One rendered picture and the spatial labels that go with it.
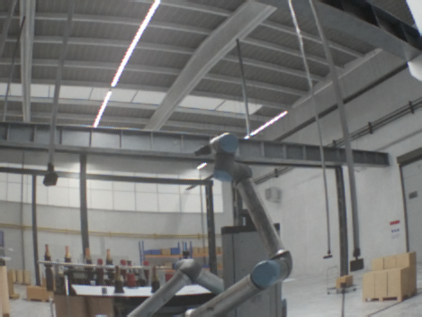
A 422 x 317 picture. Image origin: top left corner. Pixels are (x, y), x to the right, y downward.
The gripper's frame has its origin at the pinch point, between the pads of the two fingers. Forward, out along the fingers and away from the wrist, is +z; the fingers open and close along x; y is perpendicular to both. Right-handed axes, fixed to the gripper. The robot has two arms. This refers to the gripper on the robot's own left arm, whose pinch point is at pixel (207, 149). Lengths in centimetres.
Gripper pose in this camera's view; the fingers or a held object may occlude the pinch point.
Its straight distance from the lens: 217.7
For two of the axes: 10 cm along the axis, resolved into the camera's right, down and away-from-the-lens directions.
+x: -8.9, 3.3, -3.1
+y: -3.5, -9.4, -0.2
